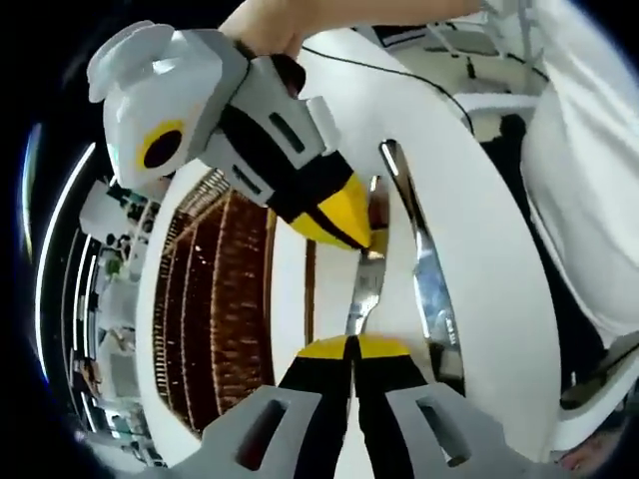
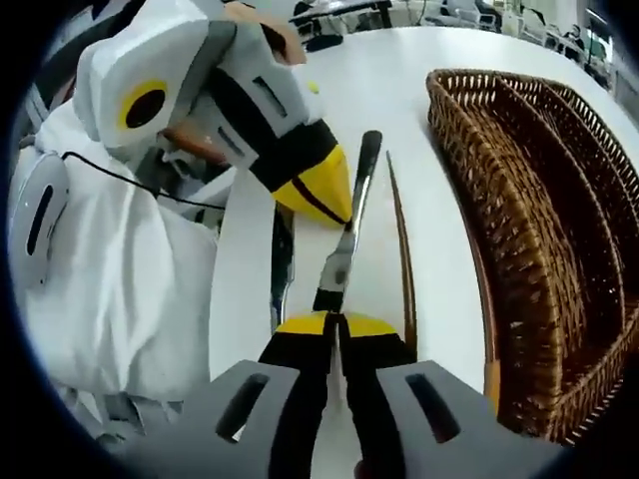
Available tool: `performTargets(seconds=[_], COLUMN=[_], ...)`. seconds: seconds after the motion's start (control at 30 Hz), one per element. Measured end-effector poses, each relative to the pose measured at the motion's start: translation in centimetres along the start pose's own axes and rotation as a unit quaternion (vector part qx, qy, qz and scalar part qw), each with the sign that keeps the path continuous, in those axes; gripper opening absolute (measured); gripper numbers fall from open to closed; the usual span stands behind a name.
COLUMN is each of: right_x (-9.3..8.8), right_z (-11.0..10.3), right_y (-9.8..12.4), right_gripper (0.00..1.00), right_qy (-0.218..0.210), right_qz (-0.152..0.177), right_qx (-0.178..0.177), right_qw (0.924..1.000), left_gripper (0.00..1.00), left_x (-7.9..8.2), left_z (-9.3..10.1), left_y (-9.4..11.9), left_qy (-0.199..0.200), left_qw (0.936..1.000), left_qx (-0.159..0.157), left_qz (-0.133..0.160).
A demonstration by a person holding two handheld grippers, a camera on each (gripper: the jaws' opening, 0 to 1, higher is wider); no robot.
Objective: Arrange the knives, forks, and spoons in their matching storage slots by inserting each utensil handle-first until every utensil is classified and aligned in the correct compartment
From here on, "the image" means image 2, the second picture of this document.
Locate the wooden chopstick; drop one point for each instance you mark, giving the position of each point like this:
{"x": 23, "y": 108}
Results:
{"x": 491, "y": 384}
{"x": 405, "y": 249}

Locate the small yellow object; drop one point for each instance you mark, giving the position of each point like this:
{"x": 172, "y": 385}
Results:
{"x": 313, "y": 89}

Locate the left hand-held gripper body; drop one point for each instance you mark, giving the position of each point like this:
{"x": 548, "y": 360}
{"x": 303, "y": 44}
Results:
{"x": 115, "y": 75}

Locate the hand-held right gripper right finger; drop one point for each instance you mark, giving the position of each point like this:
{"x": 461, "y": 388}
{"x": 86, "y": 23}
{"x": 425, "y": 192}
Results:
{"x": 499, "y": 454}

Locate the black flat pad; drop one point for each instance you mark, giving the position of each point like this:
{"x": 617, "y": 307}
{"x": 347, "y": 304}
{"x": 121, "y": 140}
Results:
{"x": 322, "y": 42}

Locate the brown wicker storage basket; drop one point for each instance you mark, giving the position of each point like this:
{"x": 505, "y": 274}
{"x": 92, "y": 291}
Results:
{"x": 539, "y": 279}

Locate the white chest-worn device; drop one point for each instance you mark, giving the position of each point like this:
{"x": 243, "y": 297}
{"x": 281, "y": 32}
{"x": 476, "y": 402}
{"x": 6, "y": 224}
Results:
{"x": 22, "y": 224}

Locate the person's white shirt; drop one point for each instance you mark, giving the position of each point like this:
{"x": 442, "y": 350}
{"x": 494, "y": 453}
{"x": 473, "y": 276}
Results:
{"x": 125, "y": 299}

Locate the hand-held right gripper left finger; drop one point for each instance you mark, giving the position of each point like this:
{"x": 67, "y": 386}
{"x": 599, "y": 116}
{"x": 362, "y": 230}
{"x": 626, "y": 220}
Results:
{"x": 175, "y": 449}

